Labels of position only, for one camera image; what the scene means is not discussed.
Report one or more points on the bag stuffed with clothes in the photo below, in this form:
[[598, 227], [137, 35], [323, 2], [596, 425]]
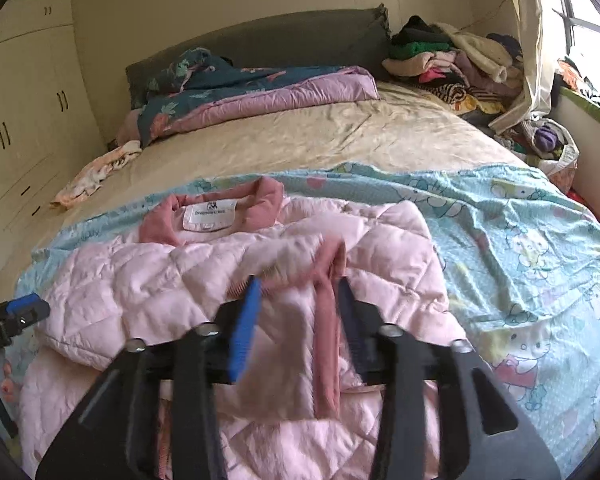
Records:
[[545, 137]]

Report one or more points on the green windowsill mat with clothes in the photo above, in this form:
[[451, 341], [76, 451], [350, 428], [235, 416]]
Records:
[[595, 105]]

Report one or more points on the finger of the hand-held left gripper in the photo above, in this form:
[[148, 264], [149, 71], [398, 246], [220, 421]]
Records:
[[27, 307]]

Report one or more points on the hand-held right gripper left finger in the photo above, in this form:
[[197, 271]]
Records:
[[242, 330]]

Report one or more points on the dark floral quilt pink lining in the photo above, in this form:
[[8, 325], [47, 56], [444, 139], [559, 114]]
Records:
[[290, 92]]

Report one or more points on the cream curtain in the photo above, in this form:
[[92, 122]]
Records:
[[535, 50]]

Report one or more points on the window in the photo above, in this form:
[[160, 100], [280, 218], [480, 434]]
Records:
[[580, 35]]

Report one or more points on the small pink floral cloth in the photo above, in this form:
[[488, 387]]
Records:
[[100, 167]]

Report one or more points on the pile of mixed clothes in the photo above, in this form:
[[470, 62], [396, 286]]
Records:
[[445, 60]]

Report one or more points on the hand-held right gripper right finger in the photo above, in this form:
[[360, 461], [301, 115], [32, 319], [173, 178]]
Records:
[[352, 330]]

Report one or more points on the light blue cartoon printed sheet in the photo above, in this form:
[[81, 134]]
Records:
[[505, 220]]

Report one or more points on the pink quilted jacket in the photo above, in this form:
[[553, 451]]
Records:
[[130, 280]]

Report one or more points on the bed with beige sheet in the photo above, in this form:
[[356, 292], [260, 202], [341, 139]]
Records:
[[280, 130]]

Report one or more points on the grey padded headboard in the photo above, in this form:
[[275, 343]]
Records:
[[280, 40]]

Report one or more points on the cream wardrobe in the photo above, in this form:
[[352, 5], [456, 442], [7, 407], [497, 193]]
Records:
[[30, 110]]

